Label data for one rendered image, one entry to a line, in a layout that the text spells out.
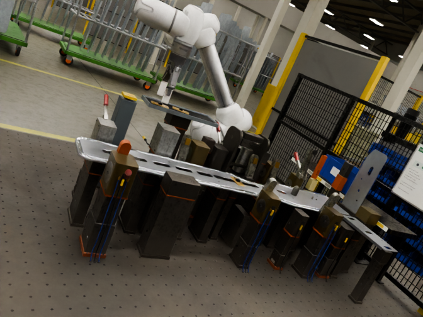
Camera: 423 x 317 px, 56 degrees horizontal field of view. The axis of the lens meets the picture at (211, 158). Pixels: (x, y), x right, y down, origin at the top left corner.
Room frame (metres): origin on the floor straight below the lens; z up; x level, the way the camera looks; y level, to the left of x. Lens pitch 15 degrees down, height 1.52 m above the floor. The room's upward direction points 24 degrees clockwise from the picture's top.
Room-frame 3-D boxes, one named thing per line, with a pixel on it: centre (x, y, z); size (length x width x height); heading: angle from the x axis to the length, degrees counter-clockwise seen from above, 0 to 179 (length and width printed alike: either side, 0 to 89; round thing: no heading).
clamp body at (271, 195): (1.58, -0.30, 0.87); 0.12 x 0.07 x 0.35; 31
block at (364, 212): (1.98, -0.85, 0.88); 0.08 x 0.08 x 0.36; 31
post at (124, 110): (1.74, 0.45, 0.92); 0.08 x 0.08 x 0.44; 31
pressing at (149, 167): (1.69, -0.13, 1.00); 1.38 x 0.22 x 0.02; 121
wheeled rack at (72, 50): (8.37, 2.79, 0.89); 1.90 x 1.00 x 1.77; 123
